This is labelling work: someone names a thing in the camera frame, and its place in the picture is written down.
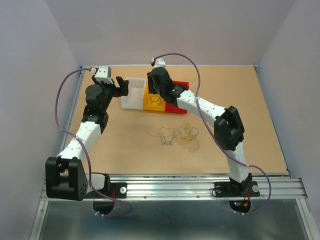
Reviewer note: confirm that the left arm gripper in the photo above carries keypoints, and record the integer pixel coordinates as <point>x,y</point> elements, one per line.
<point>122,90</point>

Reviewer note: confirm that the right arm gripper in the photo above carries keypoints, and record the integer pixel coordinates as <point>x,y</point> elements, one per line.
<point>152,89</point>

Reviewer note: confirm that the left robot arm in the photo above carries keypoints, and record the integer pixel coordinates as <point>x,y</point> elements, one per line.
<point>65,177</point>

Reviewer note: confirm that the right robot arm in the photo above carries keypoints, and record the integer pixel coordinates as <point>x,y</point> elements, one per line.
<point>228,129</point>

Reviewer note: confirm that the yellow plastic bin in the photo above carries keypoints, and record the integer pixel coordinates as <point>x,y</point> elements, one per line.
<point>153,102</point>

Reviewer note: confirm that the white plastic bin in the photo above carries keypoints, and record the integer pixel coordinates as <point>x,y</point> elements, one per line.
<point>134,99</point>

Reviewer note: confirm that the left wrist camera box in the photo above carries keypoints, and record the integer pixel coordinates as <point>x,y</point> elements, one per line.
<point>103,74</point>

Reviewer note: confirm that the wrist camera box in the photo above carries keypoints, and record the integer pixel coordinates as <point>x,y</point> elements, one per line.
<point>158,63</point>
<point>103,74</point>

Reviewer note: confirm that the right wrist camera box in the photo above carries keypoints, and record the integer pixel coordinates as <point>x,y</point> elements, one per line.
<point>158,63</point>

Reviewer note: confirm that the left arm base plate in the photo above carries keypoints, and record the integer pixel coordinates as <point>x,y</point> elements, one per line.
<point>116,190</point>

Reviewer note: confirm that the aluminium mounting rail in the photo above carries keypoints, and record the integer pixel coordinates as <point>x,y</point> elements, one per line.
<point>204,187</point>

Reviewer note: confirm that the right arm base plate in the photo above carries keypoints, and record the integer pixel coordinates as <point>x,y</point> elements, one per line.
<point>226,189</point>

